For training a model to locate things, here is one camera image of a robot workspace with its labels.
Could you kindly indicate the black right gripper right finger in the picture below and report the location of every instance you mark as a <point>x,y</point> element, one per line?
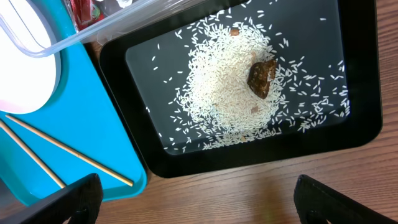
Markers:
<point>315,202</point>

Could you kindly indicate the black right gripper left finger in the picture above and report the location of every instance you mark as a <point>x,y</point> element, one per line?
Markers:
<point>77,203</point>

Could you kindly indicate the wooden chopstick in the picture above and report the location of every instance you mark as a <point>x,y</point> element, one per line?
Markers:
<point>32,155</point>
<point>72,151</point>

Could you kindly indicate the large white round plate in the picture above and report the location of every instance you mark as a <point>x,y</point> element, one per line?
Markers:
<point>27,82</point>

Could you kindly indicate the clear plastic waste bin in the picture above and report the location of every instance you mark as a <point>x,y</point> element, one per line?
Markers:
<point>137,14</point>

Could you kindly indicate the teal plastic serving tray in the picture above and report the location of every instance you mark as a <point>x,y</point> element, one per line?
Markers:
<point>81,115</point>

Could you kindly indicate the brown food scrap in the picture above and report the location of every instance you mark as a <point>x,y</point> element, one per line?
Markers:
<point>260,76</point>

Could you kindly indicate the black rectangular tray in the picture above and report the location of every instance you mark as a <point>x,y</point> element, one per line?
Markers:
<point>329,31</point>

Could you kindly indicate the pile of white rice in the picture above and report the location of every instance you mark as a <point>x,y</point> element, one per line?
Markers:
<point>211,103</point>

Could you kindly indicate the red snack wrapper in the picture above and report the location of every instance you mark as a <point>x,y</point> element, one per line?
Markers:
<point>85,13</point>

